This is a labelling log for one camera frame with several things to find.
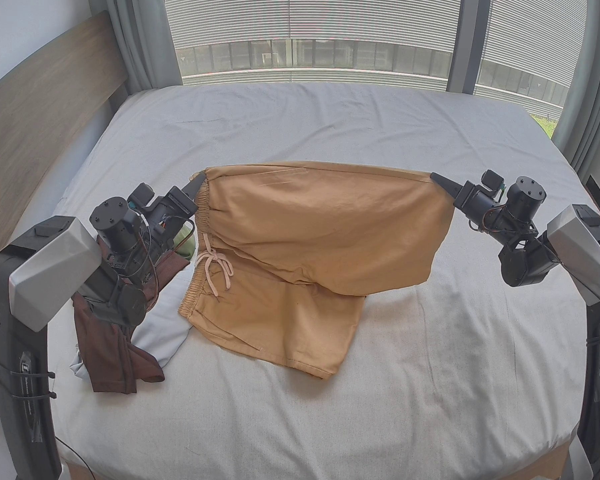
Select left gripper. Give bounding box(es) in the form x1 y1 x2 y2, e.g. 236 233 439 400
142 185 198 241

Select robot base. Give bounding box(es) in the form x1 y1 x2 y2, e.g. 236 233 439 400
567 440 598 480

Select green garment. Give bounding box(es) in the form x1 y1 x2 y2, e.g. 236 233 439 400
174 228 197 260

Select pale blue garment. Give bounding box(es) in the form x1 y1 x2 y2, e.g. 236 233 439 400
69 283 190 381

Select bed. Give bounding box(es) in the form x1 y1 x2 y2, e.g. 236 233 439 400
0 10 600 480

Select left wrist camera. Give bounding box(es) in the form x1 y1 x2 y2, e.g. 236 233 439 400
127 183 156 209

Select tan drawstring shorts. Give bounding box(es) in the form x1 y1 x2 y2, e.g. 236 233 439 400
177 162 456 380

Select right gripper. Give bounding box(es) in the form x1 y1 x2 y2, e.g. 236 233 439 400
455 180 503 224

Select grey-green curtain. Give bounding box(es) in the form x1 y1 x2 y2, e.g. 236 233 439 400
550 0 600 181
82 0 183 94

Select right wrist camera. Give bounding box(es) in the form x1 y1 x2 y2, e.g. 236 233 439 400
481 169 506 194

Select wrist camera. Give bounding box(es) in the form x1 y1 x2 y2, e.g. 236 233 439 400
481 169 506 194
127 183 156 209

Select window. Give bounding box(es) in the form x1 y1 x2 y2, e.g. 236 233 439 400
157 0 588 119

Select brown garment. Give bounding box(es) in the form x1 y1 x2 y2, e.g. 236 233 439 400
72 250 191 395

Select black cable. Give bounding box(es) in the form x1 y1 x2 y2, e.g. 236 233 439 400
54 433 97 480

